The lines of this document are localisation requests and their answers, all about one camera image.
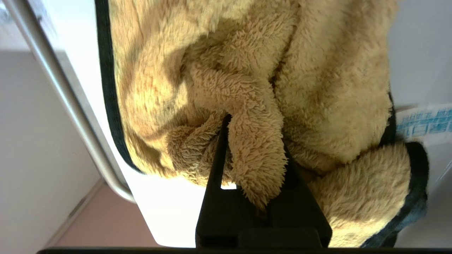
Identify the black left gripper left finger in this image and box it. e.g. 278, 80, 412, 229
195, 114, 269, 247

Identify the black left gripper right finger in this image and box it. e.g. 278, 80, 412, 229
268, 141, 332, 247

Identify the yellow cloth black edge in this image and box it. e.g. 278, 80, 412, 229
95, 0, 429, 247

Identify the empty clear plastic bottle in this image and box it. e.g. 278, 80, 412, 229
395, 104, 452, 145

